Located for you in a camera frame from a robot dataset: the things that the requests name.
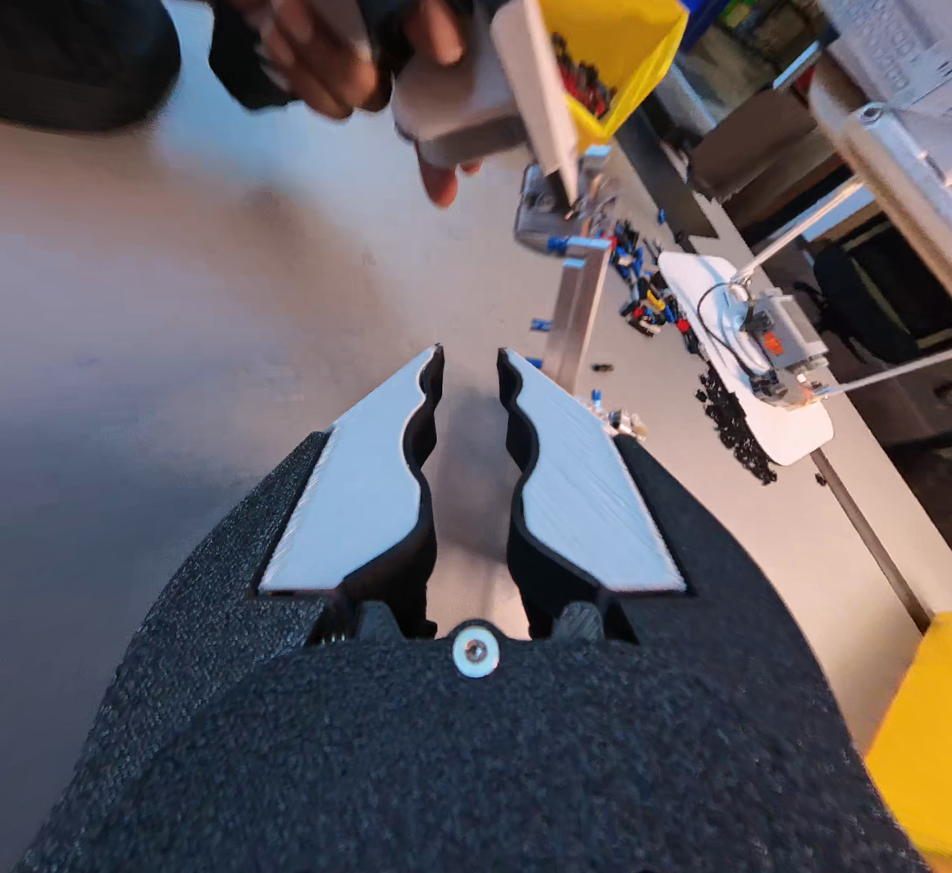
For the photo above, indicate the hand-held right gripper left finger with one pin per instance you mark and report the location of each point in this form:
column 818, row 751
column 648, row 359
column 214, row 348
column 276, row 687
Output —
column 349, row 508

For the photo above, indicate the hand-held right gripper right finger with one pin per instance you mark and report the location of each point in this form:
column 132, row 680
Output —
column 595, row 516

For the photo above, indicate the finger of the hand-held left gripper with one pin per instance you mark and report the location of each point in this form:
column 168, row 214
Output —
column 539, row 84

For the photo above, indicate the clear engine block yellow crankshaft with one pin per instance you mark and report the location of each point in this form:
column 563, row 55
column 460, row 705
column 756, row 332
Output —
column 621, row 420

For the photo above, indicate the grey beam with motor block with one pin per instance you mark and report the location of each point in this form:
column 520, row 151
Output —
column 576, row 307

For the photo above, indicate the white document stand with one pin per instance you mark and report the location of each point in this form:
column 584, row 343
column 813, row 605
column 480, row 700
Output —
column 788, row 434

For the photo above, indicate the person's left hand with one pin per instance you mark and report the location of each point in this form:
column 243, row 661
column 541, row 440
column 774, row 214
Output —
column 312, row 62

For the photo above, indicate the heap of black beams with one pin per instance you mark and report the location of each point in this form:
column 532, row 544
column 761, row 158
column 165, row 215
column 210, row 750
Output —
column 587, row 81

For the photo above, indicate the pile of black pins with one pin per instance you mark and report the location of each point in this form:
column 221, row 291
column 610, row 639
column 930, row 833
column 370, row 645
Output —
column 736, row 434

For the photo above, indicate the pile of mixed brick parts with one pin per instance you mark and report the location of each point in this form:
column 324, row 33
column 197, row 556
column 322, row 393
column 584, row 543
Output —
column 651, row 300

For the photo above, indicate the grey toy motor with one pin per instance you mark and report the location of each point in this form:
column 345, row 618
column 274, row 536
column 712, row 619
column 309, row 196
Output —
column 777, row 386

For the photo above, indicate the grey battery box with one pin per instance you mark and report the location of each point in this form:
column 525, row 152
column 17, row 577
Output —
column 792, row 333

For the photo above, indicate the black office chair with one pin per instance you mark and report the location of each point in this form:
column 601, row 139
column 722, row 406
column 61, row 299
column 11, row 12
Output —
column 855, row 307

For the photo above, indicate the black mesh cushion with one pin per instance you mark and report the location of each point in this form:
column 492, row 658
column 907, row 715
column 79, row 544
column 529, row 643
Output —
column 82, row 47

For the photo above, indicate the nested yellow empty bins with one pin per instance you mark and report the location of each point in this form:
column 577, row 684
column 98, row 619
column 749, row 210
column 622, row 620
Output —
column 918, row 739

